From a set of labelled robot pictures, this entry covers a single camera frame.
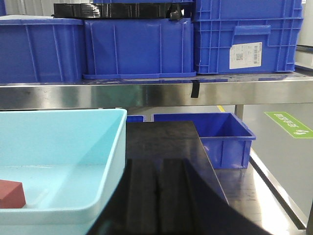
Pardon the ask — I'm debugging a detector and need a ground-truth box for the black mat on table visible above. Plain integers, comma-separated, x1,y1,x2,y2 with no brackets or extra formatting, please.
126,121,228,202

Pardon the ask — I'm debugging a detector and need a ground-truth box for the blue bin upper middle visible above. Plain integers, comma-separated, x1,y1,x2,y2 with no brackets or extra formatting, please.
83,18,196,80

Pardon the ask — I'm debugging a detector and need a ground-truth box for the blue ribbed crate with label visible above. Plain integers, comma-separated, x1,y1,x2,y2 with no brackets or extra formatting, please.
191,0,303,74

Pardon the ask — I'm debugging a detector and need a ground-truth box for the red cube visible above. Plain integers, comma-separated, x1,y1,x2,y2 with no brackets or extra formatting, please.
0,180,26,209

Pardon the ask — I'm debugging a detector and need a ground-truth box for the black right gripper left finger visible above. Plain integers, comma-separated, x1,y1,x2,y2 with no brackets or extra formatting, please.
88,159,158,235

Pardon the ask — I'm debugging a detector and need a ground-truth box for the blue bin behind tray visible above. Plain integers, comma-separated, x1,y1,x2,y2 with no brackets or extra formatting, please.
126,115,146,122

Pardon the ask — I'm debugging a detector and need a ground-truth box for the small blue bin lower shelf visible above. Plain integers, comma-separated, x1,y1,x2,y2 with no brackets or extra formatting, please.
152,113,256,169

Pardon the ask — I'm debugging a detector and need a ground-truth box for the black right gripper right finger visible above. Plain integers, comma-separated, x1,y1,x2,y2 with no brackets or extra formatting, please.
159,159,268,235

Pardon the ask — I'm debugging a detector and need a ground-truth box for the light blue plastic tray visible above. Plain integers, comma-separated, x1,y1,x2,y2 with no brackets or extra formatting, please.
0,109,127,235

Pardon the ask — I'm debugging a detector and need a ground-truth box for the blue bin upper left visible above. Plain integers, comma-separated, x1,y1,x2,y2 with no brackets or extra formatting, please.
0,15,87,83

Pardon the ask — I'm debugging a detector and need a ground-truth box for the stainless steel shelf rack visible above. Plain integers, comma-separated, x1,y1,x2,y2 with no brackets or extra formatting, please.
0,69,313,235

